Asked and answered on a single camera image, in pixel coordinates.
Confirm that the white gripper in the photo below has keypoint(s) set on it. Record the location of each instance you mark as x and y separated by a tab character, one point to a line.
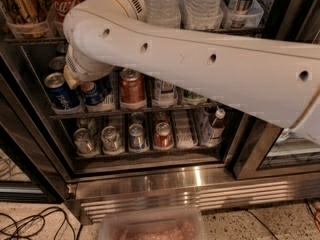
81	71

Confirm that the pepsi can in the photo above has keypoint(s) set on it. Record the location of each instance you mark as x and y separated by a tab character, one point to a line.
57	64
94	92
59	92

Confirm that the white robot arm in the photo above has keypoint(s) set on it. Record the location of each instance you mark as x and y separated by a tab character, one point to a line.
275	81

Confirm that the front red soda can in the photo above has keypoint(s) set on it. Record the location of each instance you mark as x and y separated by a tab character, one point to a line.
131	86

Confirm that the bottom shelf silver can left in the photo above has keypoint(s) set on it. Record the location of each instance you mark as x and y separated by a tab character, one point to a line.
84	140

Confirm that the stainless steel fridge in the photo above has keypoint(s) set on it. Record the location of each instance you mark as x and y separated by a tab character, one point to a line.
39	137

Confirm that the bottom shelf blue silver can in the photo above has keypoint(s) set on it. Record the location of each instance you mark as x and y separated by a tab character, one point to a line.
136	136

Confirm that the shelf blue silver can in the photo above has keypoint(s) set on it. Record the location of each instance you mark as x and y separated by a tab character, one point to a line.
136	136
239	9

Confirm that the top shelf gold can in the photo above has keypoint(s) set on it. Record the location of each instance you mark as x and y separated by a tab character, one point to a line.
27	18

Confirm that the bottom shelf red can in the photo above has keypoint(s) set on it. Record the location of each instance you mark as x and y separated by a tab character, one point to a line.
162	135

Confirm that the front green soda can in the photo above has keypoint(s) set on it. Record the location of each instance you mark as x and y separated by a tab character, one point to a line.
191	95

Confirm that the bottom shelf tea bottle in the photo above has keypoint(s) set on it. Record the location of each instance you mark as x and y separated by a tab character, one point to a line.
212	128

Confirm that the top shelf blue silver can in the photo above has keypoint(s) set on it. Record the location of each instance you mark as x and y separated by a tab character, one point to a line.
239	9

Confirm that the glass fridge door right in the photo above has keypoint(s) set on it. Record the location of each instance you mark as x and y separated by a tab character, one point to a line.
272	151

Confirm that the brown tea bottle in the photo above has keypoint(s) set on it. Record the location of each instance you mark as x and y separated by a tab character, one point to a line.
163	91

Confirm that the left clear water bottle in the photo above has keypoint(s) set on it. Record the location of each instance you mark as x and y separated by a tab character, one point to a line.
164	13

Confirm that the clear water bottle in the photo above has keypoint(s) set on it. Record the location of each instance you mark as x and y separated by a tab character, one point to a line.
164	13
201	14

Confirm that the right clear water bottle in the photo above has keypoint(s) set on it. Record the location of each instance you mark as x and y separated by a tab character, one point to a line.
201	14

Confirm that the clear plastic bin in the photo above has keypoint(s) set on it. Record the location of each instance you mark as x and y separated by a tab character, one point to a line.
165	223

